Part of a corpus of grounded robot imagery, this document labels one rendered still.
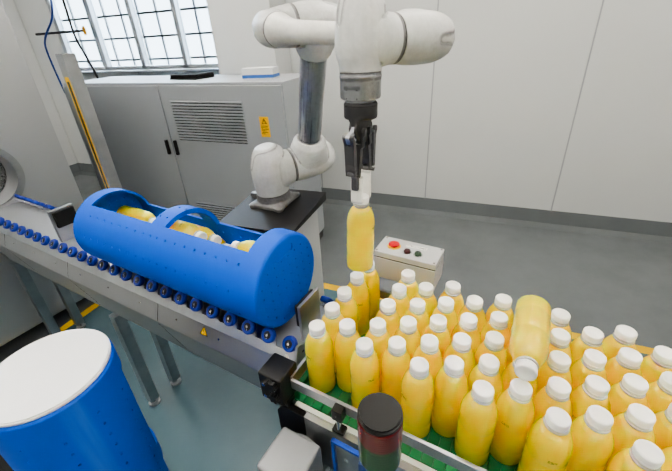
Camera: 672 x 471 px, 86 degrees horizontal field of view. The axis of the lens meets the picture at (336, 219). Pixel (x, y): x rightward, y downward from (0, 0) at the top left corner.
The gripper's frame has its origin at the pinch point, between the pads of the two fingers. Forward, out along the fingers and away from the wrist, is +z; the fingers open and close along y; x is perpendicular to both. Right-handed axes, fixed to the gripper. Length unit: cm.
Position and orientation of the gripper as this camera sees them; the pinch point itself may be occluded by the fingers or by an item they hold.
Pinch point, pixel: (361, 187)
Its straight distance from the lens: 88.8
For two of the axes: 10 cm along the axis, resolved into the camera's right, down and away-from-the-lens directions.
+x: 8.6, 1.9, -4.7
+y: -5.0, 3.9, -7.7
